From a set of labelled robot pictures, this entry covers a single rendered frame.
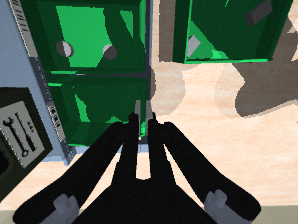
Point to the dark grey metal shelf rack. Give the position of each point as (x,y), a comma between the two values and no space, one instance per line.
(20,66)

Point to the grey steel disc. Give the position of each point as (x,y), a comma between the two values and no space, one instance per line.
(65,49)
(110,52)

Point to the dark green tool case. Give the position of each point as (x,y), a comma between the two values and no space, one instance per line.
(24,142)

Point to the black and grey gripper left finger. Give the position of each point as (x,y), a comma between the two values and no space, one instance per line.
(60,201)

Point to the green bin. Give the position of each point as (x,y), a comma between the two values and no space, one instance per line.
(88,105)
(221,28)
(88,25)

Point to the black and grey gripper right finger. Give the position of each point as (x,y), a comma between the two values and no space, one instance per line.
(224,201)

